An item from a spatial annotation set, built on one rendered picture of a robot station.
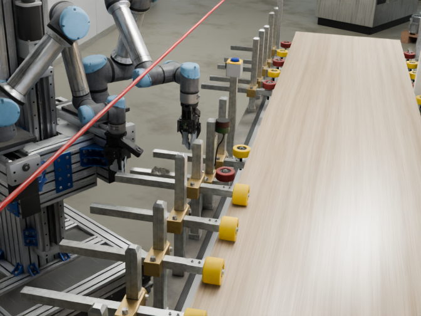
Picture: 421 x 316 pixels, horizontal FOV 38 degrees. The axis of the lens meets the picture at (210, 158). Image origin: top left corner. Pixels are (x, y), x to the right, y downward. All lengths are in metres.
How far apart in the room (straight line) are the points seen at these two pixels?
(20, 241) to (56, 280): 0.26
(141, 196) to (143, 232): 0.46
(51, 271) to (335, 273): 1.63
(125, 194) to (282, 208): 2.10
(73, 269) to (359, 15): 6.83
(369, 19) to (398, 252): 7.15
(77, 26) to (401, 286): 1.44
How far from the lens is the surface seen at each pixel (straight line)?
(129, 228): 3.87
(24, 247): 3.08
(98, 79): 2.76
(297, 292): 1.89
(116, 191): 4.30
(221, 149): 2.82
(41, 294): 1.79
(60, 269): 3.19
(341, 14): 9.33
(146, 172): 2.63
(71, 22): 2.34
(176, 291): 2.19
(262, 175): 2.54
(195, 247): 2.42
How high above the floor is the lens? 2.03
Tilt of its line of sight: 25 degrees down
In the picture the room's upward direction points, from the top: 2 degrees clockwise
